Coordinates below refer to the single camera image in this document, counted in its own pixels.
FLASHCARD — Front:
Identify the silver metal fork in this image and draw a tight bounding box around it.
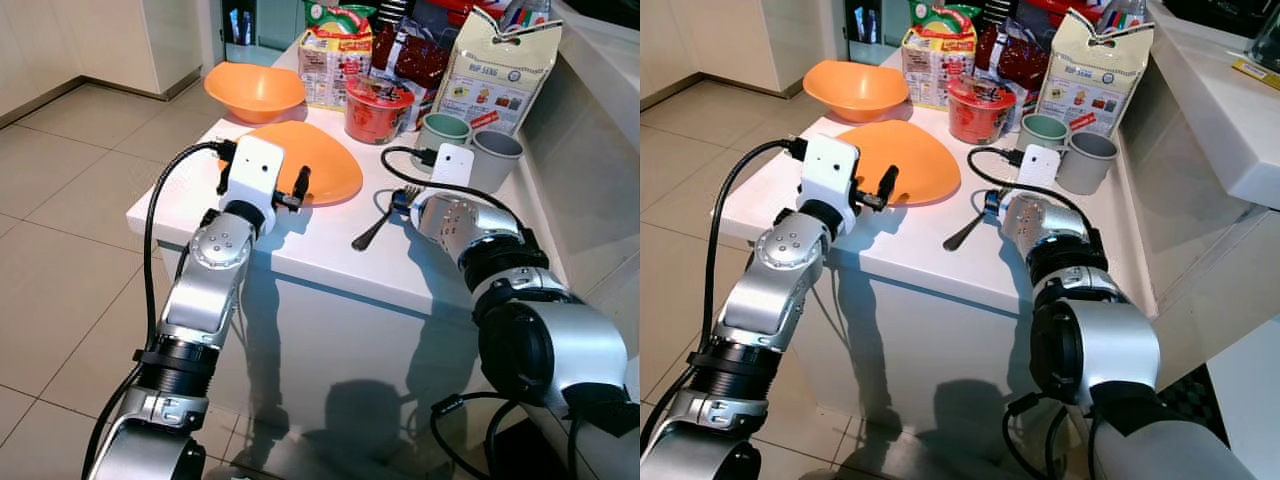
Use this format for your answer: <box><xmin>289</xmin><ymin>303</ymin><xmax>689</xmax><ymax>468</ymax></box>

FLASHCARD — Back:
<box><xmin>351</xmin><ymin>184</ymin><xmax>422</xmax><ymax>252</ymax></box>
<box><xmin>942</xmin><ymin>188</ymin><xmax>1001</xmax><ymax>252</ymax></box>

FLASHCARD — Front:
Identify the orange plastic plate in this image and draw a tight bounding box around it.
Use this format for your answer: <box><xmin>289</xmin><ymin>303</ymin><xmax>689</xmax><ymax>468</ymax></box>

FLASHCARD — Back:
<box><xmin>218</xmin><ymin>120</ymin><xmax>365</xmax><ymax>208</ymax></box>
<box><xmin>835</xmin><ymin>120</ymin><xmax>963</xmax><ymax>208</ymax></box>

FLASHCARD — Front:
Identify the pale green mug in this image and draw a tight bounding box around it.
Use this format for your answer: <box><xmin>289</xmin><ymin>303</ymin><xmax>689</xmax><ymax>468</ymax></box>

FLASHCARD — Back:
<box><xmin>415</xmin><ymin>111</ymin><xmax>474</xmax><ymax>171</ymax></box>
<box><xmin>1017</xmin><ymin>112</ymin><xmax>1073</xmax><ymax>166</ymax></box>

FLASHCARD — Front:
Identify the red instant noodle cup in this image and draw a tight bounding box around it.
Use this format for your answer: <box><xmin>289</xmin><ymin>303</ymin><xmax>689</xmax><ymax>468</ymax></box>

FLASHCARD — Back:
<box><xmin>946</xmin><ymin>76</ymin><xmax>1019</xmax><ymax>146</ymax></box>
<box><xmin>344</xmin><ymin>75</ymin><xmax>416</xmax><ymax>146</ymax></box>

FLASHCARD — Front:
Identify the grey mug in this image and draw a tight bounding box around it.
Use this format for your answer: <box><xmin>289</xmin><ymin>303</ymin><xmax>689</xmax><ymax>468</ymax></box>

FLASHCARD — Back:
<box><xmin>468</xmin><ymin>129</ymin><xmax>525</xmax><ymax>195</ymax></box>
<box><xmin>1055</xmin><ymin>130</ymin><xmax>1119</xmax><ymax>196</ymax></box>

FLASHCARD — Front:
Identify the orange plastic bowl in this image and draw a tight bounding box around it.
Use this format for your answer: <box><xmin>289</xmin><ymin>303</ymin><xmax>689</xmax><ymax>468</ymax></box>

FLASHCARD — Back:
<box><xmin>204</xmin><ymin>62</ymin><xmax>307</xmax><ymax>125</ymax></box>
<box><xmin>802</xmin><ymin>60</ymin><xmax>911</xmax><ymax>123</ymax></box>

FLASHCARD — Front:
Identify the yellow green noodle packet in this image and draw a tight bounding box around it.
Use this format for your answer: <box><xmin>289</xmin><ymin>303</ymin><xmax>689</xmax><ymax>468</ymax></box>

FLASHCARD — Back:
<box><xmin>900</xmin><ymin>0</ymin><xmax>979</xmax><ymax>111</ymax></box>
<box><xmin>297</xmin><ymin>0</ymin><xmax>376</xmax><ymax>111</ymax></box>

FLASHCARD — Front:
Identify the dark red snack bag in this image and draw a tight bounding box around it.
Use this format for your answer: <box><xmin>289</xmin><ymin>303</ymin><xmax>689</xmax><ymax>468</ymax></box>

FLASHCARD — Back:
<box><xmin>370</xmin><ymin>15</ymin><xmax>451</xmax><ymax>131</ymax></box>
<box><xmin>975</xmin><ymin>15</ymin><xmax>1051</xmax><ymax>131</ymax></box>

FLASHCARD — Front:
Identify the white counter cabinet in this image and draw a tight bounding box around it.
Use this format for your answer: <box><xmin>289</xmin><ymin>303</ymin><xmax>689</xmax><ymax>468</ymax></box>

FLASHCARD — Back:
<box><xmin>127</xmin><ymin>45</ymin><xmax>591</xmax><ymax>441</ymax></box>
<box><xmin>720</xmin><ymin>45</ymin><xmax>1161</xmax><ymax>441</ymax></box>

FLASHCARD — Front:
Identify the cream cracker bag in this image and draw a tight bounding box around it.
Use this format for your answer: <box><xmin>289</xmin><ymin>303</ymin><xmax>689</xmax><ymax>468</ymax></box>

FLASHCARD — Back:
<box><xmin>1035</xmin><ymin>5</ymin><xmax>1156</xmax><ymax>138</ymax></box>
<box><xmin>432</xmin><ymin>5</ymin><xmax>563</xmax><ymax>136</ymax></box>

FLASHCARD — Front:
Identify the red container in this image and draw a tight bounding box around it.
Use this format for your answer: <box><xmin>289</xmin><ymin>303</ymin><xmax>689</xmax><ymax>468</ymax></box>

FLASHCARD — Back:
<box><xmin>425</xmin><ymin>0</ymin><xmax>506</xmax><ymax>26</ymax></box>
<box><xmin>1025</xmin><ymin>0</ymin><xmax>1101</xmax><ymax>26</ymax></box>

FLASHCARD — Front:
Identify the white raised counter ledge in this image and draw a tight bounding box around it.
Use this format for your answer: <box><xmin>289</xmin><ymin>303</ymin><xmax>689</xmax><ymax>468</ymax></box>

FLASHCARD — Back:
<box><xmin>1110</xmin><ymin>0</ymin><xmax>1280</xmax><ymax>391</ymax></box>
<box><xmin>520</xmin><ymin>0</ymin><xmax>640</xmax><ymax>331</ymax></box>

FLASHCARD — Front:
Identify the white kitchen cabinet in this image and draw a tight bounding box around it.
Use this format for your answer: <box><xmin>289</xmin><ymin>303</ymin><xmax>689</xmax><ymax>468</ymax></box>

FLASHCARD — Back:
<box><xmin>640</xmin><ymin>0</ymin><xmax>806</xmax><ymax>111</ymax></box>
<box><xmin>0</xmin><ymin>0</ymin><xmax>206</xmax><ymax>126</ymax></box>

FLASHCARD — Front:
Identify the clear water bottle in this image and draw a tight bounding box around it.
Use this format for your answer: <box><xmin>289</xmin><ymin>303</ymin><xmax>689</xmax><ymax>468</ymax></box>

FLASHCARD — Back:
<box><xmin>1095</xmin><ymin>0</ymin><xmax>1149</xmax><ymax>33</ymax></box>
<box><xmin>500</xmin><ymin>0</ymin><xmax>553</xmax><ymax>33</ymax></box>

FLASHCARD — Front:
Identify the yellow label strip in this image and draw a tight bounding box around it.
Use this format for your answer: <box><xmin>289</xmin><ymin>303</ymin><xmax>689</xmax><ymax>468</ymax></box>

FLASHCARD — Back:
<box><xmin>1232</xmin><ymin>57</ymin><xmax>1280</xmax><ymax>93</ymax></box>

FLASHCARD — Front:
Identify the glass jar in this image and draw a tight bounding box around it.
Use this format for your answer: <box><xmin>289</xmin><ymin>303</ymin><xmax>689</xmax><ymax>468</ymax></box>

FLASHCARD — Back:
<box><xmin>1247</xmin><ymin>0</ymin><xmax>1280</xmax><ymax>73</ymax></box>

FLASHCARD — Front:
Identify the grey dining table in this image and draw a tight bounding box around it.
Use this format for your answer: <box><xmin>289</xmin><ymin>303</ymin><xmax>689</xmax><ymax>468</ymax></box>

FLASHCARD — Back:
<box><xmin>1205</xmin><ymin>315</ymin><xmax>1280</xmax><ymax>480</ymax></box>

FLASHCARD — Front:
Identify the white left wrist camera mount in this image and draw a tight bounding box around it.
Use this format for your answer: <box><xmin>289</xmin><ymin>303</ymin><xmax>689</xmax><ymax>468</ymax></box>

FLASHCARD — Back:
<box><xmin>797</xmin><ymin>134</ymin><xmax>863</xmax><ymax>236</ymax></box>
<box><xmin>220</xmin><ymin>135</ymin><xmax>287</xmax><ymax>236</ymax></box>

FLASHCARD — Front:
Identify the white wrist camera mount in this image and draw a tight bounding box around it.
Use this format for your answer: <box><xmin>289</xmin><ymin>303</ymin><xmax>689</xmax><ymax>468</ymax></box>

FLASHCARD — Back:
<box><xmin>797</xmin><ymin>134</ymin><xmax>863</xmax><ymax>236</ymax></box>
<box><xmin>430</xmin><ymin>142</ymin><xmax>478</xmax><ymax>193</ymax></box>
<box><xmin>220</xmin><ymin>135</ymin><xmax>287</xmax><ymax>236</ymax></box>
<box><xmin>1015</xmin><ymin>143</ymin><xmax>1063</xmax><ymax>191</ymax></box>

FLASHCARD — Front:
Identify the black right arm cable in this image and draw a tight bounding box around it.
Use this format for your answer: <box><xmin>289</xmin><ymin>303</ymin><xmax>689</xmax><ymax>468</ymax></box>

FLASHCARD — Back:
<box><xmin>965</xmin><ymin>145</ymin><xmax>1111</xmax><ymax>480</ymax></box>
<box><xmin>380</xmin><ymin>145</ymin><xmax>576</xmax><ymax>480</ymax></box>

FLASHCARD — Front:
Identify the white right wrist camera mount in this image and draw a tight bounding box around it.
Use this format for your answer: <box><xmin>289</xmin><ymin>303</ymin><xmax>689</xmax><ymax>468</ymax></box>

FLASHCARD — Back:
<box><xmin>1015</xmin><ymin>143</ymin><xmax>1063</xmax><ymax>191</ymax></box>
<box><xmin>430</xmin><ymin>142</ymin><xmax>478</xmax><ymax>193</ymax></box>

